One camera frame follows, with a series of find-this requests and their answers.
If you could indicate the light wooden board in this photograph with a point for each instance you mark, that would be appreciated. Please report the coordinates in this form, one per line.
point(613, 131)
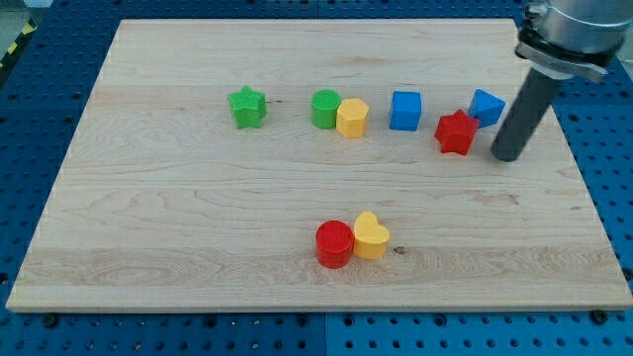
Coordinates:
point(162, 204)

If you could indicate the blue cube block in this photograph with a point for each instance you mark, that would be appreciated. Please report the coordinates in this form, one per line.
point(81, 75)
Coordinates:
point(406, 110)

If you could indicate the green star block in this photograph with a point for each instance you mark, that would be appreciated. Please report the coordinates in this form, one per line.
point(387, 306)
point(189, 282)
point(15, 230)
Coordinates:
point(248, 107)

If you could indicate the yellow heart block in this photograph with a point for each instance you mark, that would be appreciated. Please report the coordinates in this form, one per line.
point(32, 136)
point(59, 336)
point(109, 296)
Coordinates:
point(371, 238)

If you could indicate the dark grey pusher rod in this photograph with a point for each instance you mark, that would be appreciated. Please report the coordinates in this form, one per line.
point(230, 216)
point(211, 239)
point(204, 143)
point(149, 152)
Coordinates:
point(525, 114)

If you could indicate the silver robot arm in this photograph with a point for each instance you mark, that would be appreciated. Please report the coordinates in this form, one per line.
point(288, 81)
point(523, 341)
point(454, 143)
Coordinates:
point(566, 38)

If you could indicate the green cylinder block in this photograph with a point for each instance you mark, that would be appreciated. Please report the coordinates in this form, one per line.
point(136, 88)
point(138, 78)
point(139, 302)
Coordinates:
point(325, 103)

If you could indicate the red star block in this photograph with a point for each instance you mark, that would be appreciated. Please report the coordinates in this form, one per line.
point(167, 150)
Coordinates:
point(456, 132)

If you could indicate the red cylinder block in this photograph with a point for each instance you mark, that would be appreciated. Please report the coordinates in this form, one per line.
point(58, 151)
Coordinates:
point(334, 244)

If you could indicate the blue triangular block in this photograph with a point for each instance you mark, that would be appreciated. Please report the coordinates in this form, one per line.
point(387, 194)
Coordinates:
point(486, 108)

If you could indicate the yellow hexagon block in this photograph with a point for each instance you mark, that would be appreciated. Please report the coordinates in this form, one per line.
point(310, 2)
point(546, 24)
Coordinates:
point(351, 117)

